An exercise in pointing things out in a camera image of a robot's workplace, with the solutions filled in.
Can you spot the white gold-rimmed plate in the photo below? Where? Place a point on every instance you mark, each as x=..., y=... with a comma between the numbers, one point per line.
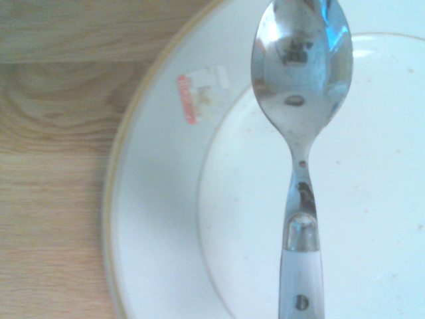
x=365, y=199

